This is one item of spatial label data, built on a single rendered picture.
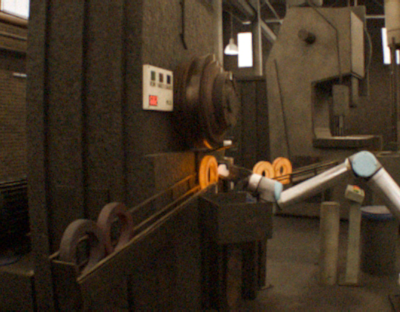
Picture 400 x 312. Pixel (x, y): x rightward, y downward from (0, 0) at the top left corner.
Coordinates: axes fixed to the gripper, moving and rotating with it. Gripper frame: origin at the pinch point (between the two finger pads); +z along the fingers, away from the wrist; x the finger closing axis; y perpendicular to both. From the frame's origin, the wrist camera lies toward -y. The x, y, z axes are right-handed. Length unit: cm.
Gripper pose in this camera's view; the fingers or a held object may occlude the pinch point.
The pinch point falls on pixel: (213, 172)
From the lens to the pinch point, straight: 230.2
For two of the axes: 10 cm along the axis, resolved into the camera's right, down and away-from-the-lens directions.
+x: -3.3, 0.5, -9.4
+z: -9.0, -3.2, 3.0
